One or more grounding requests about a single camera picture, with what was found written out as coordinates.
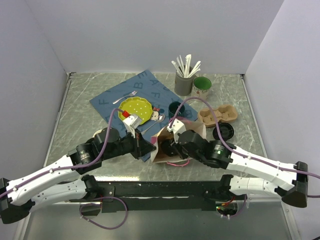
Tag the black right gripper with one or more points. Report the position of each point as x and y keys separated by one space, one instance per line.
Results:
x=182 y=155

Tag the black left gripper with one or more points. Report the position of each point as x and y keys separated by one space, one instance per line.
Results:
x=141 y=146

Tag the kraft paper cakes bag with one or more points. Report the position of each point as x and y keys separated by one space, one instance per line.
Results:
x=196 y=126

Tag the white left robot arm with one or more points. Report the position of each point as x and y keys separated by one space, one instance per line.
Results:
x=68 y=178

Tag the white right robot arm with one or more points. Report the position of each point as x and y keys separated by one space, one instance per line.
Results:
x=267 y=177

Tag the spare black cup lid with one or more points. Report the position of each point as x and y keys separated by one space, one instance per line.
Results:
x=226 y=131

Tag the yellow dotted plate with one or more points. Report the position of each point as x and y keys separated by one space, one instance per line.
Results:
x=138 y=106

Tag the dark green mug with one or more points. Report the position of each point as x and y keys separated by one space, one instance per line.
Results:
x=172 y=108

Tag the stack of paper cups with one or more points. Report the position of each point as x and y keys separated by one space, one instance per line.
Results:
x=97 y=134

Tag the silver fork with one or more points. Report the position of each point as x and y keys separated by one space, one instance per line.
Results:
x=126 y=96

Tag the blue letter print cloth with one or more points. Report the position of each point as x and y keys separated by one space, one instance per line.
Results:
x=148 y=87

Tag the green inside ceramic mug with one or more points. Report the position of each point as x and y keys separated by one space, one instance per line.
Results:
x=201 y=87

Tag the grey straw holder cup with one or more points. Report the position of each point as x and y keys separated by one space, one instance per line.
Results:
x=183 y=86

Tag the white wrapped straws bundle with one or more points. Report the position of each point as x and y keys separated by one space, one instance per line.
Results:
x=184 y=68

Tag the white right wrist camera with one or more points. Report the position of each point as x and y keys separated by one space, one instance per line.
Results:
x=176 y=127

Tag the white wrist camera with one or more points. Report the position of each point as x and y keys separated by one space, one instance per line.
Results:
x=176 y=127
x=131 y=122

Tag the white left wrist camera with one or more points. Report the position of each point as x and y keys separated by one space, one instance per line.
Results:
x=131 y=122

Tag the silver cartoon handle spoon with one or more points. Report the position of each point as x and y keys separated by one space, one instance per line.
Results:
x=160 y=119

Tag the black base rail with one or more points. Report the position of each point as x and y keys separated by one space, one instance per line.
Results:
x=161 y=195

